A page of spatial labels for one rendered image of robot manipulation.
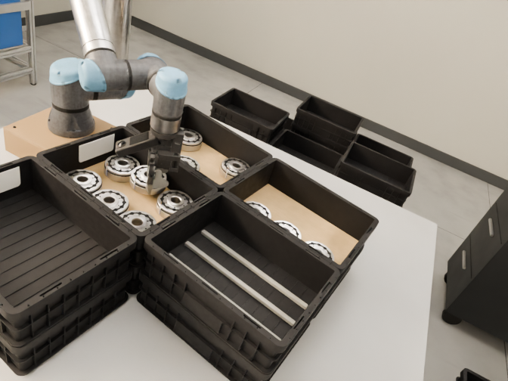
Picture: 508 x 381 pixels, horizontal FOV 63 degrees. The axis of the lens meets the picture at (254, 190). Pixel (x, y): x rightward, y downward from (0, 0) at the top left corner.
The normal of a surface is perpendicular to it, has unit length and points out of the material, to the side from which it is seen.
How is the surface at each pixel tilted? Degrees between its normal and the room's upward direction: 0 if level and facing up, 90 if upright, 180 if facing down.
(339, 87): 90
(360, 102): 90
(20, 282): 0
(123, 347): 0
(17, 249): 0
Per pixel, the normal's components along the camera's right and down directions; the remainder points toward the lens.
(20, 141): -0.40, 0.47
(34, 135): 0.22, -0.77
